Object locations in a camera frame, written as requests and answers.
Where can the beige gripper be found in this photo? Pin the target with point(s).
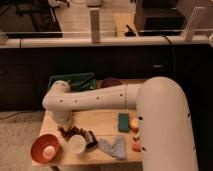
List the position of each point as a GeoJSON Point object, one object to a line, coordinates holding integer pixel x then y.
{"type": "Point", "coordinates": [64, 123]}

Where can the dark grape bunch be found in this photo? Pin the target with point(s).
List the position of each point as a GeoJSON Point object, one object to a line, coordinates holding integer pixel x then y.
{"type": "Point", "coordinates": [71, 131]}

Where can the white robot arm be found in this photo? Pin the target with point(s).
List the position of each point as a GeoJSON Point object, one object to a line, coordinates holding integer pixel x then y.
{"type": "Point", "coordinates": [165, 125]}

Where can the white paper cup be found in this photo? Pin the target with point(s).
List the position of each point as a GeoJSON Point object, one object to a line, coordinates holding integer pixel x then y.
{"type": "Point", "coordinates": [77, 144]}

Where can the black metal can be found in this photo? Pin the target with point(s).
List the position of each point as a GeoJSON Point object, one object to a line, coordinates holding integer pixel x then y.
{"type": "Point", "coordinates": [90, 139]}

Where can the white egg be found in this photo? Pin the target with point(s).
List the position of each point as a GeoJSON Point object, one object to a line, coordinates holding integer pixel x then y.
{"type": "Point", "coordinates": [49, 152]}

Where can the red bowl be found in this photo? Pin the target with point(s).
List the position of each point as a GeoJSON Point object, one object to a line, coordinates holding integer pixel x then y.
{"type": "Point", "coordinates": [40, 144]}

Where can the green plastic tray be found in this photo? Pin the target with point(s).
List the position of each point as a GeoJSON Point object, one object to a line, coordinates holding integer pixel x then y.
{"type": "Point", "coordinates": [78, 82]}

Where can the green sponge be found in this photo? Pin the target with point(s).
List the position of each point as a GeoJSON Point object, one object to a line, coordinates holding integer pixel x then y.
{"type": "Point", "coordinates": [123, 122]}

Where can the purple bowl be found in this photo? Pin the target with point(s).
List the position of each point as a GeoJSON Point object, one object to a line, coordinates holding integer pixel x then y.
{"type": "Point", "coordinates": [109, 82]}

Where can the blue grey cloth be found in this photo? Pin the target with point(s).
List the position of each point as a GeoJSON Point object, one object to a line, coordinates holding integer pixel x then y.
{"type": "Point", "coordinates": [116, 150]}

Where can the yellow red peach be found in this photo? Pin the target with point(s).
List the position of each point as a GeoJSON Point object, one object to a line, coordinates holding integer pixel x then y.
{"type": "Point", "coordinates": [134, 124]}

